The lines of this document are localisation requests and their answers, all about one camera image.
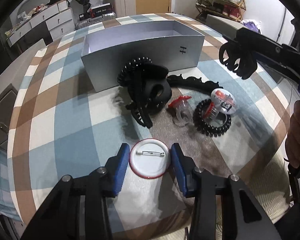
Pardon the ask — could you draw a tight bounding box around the white drawer desk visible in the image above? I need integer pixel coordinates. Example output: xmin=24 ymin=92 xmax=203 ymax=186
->
xmin=7 ymin=0 xmax=75 ymax=47

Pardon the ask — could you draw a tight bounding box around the white round pin badge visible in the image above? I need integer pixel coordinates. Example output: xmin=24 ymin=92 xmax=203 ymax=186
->
xmin=129 ymin=138 xmax=171 ymax=179

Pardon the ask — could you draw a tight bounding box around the plaid blue brown bed cover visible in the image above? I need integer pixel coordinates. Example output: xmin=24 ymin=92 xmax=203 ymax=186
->
xmin=7 ymin=14 xmax=299 ymax=223

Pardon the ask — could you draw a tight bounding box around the small black hair claw clip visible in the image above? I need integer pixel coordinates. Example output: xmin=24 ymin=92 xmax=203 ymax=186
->
xmin=219 ymin=40 xmax=257 ymax=80

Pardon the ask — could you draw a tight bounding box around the grey bedside cabinet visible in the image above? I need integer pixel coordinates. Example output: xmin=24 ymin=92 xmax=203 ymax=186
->
xmin=0 ymin=84 xmax=17 ymax=146

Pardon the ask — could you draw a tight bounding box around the grey box lid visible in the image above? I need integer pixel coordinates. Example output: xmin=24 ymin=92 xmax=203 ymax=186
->
xmin=206 ymin=15 xmax=246 ymax=39

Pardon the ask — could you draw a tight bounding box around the long black banana hair clip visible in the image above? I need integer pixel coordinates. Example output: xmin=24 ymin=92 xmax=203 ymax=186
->
xmin=167 ymin=74 xmax=223 ymax=95

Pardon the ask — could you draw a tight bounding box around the black spiral hair tie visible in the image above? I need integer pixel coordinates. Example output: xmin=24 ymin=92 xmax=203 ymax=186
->
xmin=193 ymin=99 xmax=233 ymax=137
xmin=116 ymin=56 xmax=154 ymax=87

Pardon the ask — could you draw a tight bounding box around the large black hair claw clip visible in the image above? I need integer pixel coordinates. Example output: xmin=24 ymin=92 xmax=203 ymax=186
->
xmin=126 ymin=63 xmax=172 ymax=128

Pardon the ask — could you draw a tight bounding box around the silver hard-shell suitcase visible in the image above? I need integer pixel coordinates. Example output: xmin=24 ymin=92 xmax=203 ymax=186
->
xmin=75 ymin=12 xmax=116 ymax=30

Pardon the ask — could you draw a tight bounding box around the printed round pin badge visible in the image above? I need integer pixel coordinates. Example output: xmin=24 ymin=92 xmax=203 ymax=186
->
xmin=211 ymin=88 xmax=237 ymax=115

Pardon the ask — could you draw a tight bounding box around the person's right hand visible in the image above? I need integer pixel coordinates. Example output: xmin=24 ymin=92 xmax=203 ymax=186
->
xmin=285 ymin=100 xmax=300 ymax=168

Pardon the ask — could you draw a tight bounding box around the grey rectangular cardboard box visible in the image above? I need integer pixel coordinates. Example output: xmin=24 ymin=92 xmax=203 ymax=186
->
xmin=81 ymin=20 xmax=205 ymax=92

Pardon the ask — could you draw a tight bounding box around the grey arched mirror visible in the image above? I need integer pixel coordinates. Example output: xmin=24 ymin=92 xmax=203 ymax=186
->
xmin=17 ymin=0 xmax=50 ymax=15

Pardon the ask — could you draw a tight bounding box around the black red shoe box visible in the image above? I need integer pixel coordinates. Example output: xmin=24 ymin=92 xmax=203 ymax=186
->
xmin=89 ymin=3 xmax=113 ymax=18

